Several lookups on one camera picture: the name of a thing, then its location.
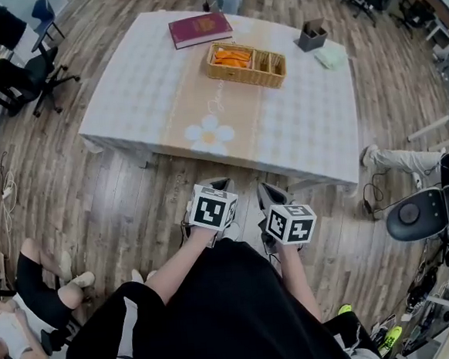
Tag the orange packet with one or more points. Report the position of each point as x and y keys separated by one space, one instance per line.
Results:
x=232 y=58

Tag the maroon hardcover book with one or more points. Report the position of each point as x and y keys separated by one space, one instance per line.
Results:
x=199 y=27

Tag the white equipment shelf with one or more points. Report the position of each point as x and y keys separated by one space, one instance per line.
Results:
x=443 y=304

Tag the wicker basket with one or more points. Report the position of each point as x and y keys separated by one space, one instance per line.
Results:
x=239 y=77

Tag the person's left forearm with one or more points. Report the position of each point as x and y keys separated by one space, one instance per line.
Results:
x=177 y=263

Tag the dark round-shell backpack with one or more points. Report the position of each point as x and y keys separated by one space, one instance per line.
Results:
x=413 y=214

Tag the white power strip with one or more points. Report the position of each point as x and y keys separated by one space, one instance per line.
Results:
x=8 y=190

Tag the person's right forearm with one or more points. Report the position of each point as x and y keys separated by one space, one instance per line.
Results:
x=296 y=277

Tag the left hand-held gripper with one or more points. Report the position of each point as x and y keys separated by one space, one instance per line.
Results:
x=211 y=208

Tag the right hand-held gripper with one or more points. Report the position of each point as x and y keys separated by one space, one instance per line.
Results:
x=290 y=224

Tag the grey pen holder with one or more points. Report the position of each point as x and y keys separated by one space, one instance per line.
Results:
x=308 y=42

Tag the person's black clothing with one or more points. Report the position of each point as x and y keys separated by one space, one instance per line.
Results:
x=227 y=310

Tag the white desk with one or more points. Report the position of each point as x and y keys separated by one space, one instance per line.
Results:
x=429 y=127

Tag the checked tablecloth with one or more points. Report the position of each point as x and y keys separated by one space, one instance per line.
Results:
x=145 y=103

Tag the blue chair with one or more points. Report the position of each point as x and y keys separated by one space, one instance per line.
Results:
x=43 y=13

